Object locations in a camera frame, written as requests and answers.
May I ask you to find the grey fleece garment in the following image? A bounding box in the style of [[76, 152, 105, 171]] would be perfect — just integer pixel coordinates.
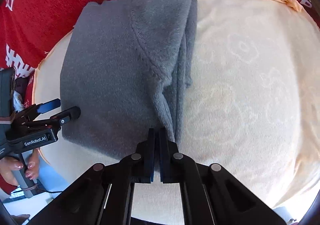
[[60, 0, 197, 159]]

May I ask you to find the person's left hand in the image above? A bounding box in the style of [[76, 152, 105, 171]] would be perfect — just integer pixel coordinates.
[[1, 149, 40, 186]]

